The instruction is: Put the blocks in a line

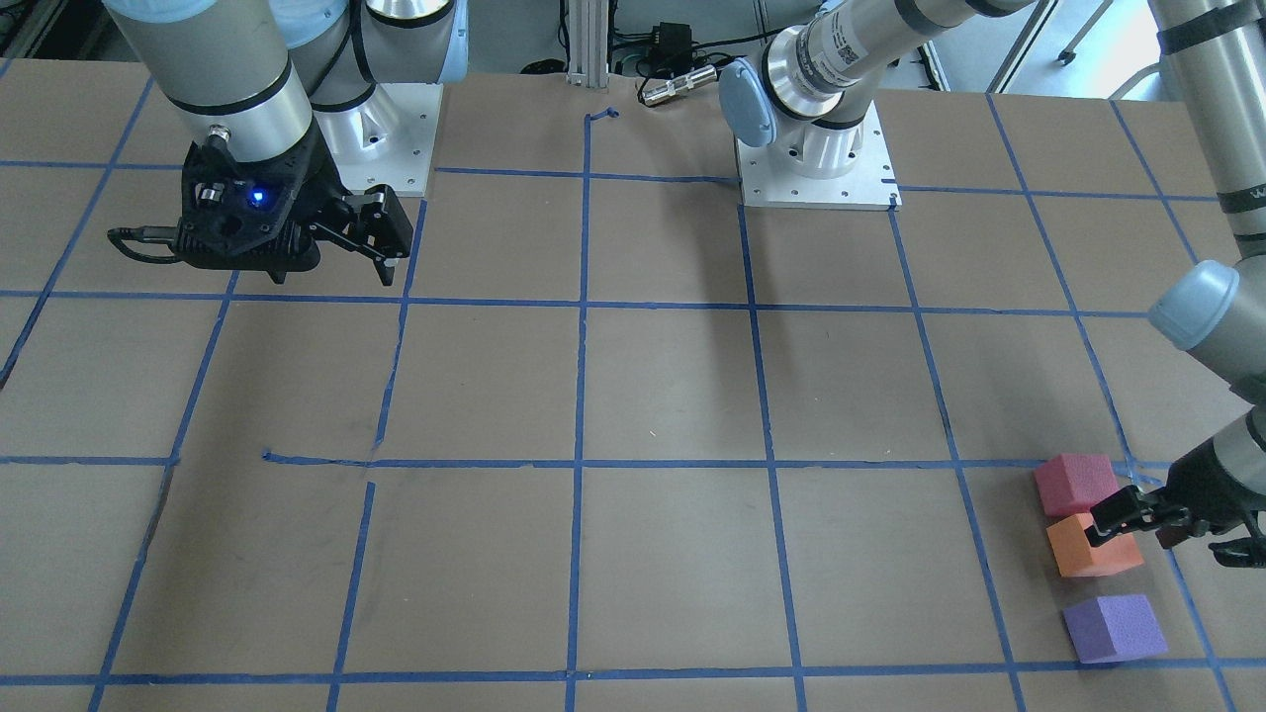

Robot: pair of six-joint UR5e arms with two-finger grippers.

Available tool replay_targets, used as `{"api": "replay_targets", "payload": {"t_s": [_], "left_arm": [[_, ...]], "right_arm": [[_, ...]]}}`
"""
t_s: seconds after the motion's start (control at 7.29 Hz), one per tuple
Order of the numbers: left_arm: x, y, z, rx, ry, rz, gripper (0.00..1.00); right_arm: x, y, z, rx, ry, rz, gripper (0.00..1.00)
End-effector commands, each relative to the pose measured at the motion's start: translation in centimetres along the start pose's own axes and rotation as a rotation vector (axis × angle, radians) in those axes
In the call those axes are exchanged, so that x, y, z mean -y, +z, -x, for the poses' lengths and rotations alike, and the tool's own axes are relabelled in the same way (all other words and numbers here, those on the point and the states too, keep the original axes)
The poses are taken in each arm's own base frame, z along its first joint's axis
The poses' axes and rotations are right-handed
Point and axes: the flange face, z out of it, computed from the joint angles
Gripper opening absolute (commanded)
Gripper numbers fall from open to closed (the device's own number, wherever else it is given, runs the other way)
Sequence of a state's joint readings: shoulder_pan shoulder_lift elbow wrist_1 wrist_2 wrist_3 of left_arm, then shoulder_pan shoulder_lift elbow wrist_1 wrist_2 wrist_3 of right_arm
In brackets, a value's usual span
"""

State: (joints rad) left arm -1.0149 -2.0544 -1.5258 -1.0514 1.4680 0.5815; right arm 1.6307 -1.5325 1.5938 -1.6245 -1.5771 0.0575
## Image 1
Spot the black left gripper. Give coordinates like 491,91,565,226
1085,431,1265,550

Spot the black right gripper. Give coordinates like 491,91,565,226
287,119,414,288

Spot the orange foam cube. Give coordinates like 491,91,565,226
1044,512,1144,578

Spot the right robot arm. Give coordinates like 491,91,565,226
108,1,468,288

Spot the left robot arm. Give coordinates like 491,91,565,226
719,1,1265,569

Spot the pink foam cube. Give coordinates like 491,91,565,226
1033,452,1120,518

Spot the purple foam cube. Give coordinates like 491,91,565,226
1061,593,1169,666

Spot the office chair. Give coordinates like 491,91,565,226
1056,1,1180,101

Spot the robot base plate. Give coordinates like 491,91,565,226
734,104,903,212
314,84,444,198

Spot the aluminium frame post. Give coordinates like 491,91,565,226
563,0,614,91

